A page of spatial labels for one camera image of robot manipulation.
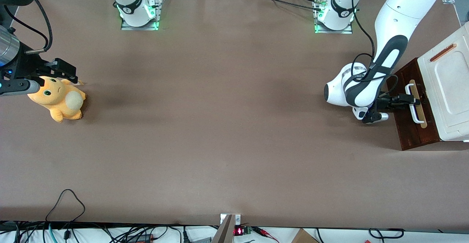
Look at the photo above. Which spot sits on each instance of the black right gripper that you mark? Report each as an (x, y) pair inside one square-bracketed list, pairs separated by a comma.
[(30, 64)]

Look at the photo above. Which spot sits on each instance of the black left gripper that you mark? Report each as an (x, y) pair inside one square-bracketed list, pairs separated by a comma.
[(385, 103)]

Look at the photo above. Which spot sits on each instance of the dark brown wooden drawer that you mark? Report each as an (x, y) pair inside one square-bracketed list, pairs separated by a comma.
[(406, 133)]

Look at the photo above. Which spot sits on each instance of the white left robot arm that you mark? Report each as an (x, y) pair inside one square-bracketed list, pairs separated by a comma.
[(403, 8)]

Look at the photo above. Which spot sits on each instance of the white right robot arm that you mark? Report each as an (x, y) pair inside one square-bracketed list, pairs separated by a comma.
[(132, 1)]

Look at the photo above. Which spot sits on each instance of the white drawer cabinet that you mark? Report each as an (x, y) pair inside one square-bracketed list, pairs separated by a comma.
[(450, 89)]

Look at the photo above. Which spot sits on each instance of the yellow plush toy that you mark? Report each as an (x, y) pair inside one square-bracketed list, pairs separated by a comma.
[(58, 103)]

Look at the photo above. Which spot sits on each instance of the brown cardboard box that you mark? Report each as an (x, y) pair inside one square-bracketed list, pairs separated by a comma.
[(304, 236)]

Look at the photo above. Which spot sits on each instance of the black power adapter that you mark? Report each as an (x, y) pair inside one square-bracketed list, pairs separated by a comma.
[(141, 238)]

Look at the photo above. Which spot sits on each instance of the red and black lead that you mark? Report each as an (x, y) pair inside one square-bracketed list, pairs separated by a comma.
[(265, 232)]

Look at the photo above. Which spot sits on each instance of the red display electronics module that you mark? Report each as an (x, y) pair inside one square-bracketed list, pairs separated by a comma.
[(240, 231)]

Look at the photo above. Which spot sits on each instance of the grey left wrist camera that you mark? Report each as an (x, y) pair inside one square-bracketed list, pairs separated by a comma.
[(379, 117)]

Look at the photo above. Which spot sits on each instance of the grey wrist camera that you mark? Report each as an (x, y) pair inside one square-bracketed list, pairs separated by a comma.
[(379, 117), (18, 87)]

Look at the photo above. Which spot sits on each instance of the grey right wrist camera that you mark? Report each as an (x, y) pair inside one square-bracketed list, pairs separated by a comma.
[(18, 87)]

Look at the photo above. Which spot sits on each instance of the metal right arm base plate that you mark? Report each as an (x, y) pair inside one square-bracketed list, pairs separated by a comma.
[(126, 27)]

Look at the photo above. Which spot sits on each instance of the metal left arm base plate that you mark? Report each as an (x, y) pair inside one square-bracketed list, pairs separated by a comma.
[(348, 31)]

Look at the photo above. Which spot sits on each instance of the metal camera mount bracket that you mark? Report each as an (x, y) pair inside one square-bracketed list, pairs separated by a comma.
[(225, 232)]

